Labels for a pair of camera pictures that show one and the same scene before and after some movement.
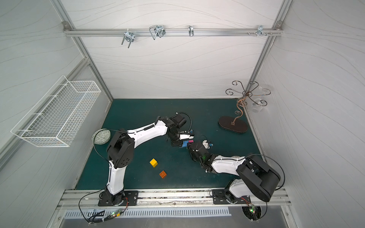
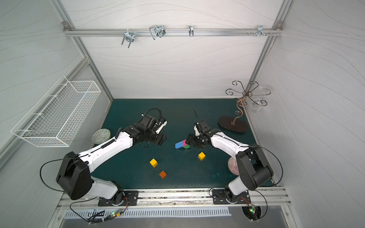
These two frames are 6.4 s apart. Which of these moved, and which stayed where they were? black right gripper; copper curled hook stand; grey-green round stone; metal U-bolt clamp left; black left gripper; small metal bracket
Moved: black right gripper; black left gripper
Stayed: metal U-bolt clamp left; grey-green round stone; copper curled hook stand; small metal bracket
